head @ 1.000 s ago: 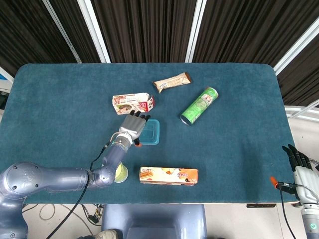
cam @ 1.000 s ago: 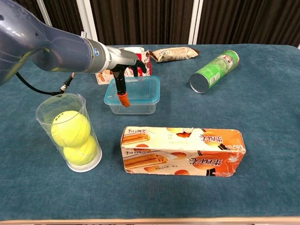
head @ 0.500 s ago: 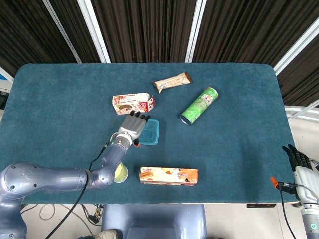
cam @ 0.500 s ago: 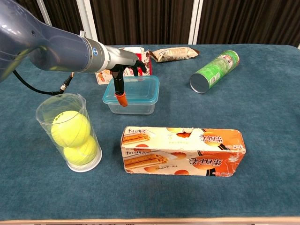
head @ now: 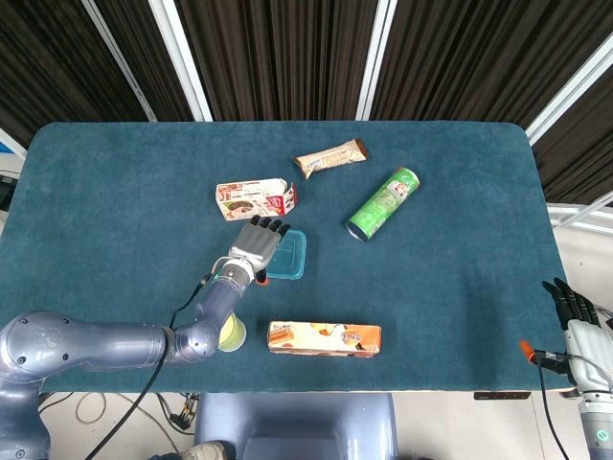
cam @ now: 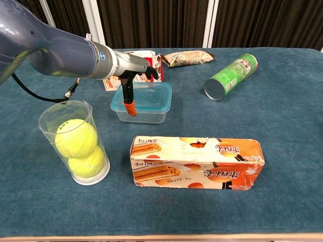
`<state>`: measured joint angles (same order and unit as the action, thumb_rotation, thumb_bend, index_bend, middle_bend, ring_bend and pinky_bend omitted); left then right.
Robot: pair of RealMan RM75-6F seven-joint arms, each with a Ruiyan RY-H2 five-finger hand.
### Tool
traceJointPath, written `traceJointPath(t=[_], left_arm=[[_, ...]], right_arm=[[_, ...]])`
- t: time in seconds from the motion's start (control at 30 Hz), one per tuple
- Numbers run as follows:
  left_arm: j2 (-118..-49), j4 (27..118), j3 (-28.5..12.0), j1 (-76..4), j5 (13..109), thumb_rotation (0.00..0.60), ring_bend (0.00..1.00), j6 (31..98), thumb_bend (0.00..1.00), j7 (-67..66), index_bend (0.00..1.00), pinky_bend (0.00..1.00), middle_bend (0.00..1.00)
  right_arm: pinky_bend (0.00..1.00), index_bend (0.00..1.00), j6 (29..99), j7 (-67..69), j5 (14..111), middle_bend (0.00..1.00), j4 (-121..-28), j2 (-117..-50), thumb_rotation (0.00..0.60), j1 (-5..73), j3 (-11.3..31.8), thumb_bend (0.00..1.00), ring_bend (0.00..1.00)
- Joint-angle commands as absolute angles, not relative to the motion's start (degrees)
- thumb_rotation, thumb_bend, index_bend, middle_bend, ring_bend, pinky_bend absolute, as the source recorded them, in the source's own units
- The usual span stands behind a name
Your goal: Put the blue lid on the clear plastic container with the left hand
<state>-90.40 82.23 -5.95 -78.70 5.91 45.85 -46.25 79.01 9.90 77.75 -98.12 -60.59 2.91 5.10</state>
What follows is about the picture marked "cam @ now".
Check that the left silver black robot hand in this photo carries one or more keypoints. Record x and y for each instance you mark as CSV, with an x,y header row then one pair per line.
x,y
131,64

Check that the blue plastic lid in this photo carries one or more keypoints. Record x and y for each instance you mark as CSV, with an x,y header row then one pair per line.
x,y
151,95

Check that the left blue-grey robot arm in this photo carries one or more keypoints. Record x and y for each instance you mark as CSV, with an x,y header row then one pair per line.
x,y
63,53

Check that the red white snack carton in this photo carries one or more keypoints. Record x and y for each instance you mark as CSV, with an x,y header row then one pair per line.
x,y
111,84

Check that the clear plastic food container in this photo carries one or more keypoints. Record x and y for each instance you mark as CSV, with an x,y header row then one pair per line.
x,y
146,117

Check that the orange egg roll box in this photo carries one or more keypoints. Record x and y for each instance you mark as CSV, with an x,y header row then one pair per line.
x,y
196,164

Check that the dark pleated curtain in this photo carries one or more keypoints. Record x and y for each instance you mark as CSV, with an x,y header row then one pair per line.
x,y
156,22

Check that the brown beige snack bar wrapper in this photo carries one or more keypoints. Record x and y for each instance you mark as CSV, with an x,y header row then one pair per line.
x,y
189,58

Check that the clear tennis ball tube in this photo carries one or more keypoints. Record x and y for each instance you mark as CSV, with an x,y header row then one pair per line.
x,y
83,111

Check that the yellow tennis ball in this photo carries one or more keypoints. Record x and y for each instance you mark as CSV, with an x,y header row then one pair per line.
x,y
88,164
75,138

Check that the green chips can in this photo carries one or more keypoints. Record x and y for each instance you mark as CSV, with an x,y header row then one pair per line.
x,y
232,75

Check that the blue velvet table cloth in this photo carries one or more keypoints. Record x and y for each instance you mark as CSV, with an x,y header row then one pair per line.
x,y
277,138

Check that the white frame post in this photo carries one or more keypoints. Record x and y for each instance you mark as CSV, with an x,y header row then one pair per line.
x,y
94,20
321,49
210,25

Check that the thin grey frame post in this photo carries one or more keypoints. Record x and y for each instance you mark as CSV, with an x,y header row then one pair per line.
x,y
48,12

